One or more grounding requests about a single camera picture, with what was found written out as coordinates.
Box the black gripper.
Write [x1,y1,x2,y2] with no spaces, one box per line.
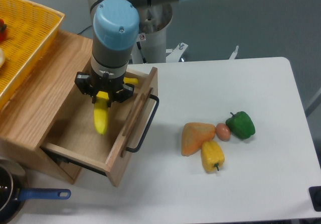
[74,68,134,107]

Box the yellow banana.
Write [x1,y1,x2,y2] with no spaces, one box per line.
[93,77,139,135]

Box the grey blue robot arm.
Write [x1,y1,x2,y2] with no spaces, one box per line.
[75,0,187,107]

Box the open wooden top drawer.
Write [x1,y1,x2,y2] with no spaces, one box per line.
[41,64,159,186]

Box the wooden drawer cabinet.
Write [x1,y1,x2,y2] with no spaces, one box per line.
[1,31,105,183]

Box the yellow plastic basket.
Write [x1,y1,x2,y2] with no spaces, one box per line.
[1,0,65,107]

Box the orange triangular bread piece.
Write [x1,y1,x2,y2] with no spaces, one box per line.
[181,122,216,156]

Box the white round vegetable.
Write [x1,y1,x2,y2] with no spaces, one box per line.
[0,48,6,67]

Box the red tomato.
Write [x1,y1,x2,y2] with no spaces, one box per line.
[0,19,7,41]

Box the brown egg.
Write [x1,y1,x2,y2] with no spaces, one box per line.
[216,123,231,141]

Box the yellow bell pepper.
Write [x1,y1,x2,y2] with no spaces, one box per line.
[201,140,225,173]

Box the green bell pepper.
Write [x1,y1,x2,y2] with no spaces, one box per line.
[225,111,256,140]

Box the black corner fixture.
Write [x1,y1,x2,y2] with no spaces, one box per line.
[308,186,321,212]

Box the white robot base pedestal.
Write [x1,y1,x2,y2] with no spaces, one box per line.
[131,4,173,64]

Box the black drawer handle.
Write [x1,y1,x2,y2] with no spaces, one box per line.
[125,94,159,153]

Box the white metal bracket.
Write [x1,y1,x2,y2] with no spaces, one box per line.
[166,43,239,62]

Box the blue handled saucepan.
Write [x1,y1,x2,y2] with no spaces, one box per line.
[1,159,71,223]

